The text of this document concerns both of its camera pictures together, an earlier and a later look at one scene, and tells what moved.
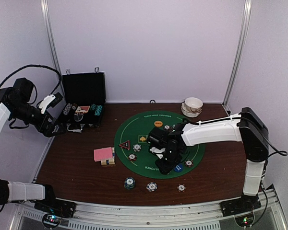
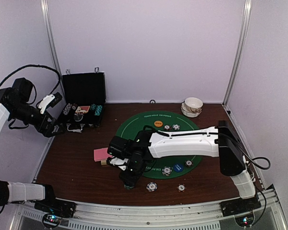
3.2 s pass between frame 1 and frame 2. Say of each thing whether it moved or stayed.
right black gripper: moved
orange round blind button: stayed
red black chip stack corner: stayed
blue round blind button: stayed
